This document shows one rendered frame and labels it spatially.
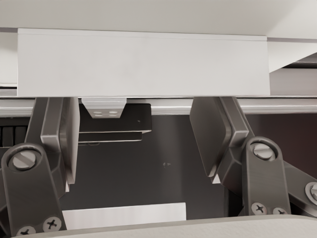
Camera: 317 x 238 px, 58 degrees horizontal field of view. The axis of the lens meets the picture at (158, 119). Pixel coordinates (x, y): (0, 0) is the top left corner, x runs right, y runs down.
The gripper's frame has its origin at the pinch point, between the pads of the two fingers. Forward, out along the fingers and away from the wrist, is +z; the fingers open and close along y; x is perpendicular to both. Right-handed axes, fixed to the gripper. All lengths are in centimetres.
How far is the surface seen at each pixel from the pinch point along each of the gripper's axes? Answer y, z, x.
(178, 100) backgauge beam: 9.4, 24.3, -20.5
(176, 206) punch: 3.2, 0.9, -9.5
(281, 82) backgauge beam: 27.0, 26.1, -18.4
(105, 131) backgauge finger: -1.7, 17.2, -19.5
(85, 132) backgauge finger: -4.3, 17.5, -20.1
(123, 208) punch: -0.4, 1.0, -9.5
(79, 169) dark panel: -8, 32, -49
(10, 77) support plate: -6.5, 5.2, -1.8
